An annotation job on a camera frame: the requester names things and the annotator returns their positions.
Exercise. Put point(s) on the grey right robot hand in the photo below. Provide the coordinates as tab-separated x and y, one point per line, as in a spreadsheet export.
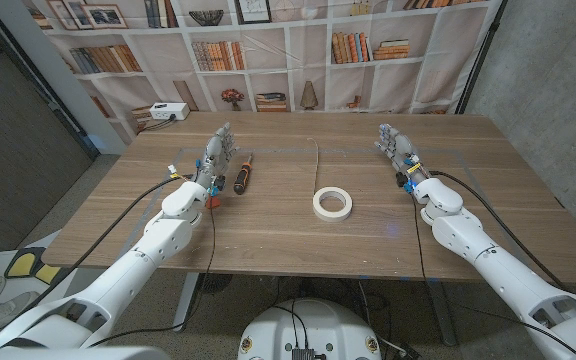
400	147

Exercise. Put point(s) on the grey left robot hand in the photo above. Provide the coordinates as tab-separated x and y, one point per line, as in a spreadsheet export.
214	155

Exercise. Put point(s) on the black orange screwdriver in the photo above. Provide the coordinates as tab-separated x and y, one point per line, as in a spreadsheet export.
241	180

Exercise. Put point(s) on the cream masking tape roll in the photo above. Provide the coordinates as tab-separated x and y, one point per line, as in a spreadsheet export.
318	210

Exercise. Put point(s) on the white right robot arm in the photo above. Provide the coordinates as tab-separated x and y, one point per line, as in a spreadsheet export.
493	270

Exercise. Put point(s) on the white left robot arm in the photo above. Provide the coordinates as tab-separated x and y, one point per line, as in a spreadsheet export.
138	260

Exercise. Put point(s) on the red strawberry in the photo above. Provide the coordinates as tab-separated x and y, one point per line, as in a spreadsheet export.
212	203

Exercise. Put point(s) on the white power strip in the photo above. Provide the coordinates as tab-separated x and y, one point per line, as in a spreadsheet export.
168	111

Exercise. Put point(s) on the printed bookshelf backdrop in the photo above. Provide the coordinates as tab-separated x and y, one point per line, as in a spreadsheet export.
288	65

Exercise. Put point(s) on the black backdrop stand pole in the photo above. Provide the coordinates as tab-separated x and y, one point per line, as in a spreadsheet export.
482	55

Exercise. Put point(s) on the white table leg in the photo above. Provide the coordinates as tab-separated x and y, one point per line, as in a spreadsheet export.
185	305

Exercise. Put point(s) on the grey table leg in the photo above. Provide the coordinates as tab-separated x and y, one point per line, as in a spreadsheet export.
443	315

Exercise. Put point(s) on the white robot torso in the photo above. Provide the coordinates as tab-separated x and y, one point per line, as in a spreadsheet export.
313	325

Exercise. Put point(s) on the yellow black pad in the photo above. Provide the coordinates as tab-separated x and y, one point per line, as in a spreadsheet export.
23	265

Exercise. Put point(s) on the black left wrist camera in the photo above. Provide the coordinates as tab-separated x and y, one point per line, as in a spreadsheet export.
219	183

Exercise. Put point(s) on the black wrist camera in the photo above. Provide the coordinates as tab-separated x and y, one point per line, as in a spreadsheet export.
401	179
219	183

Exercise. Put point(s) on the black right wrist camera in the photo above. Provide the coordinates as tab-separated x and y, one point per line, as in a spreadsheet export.
401	179

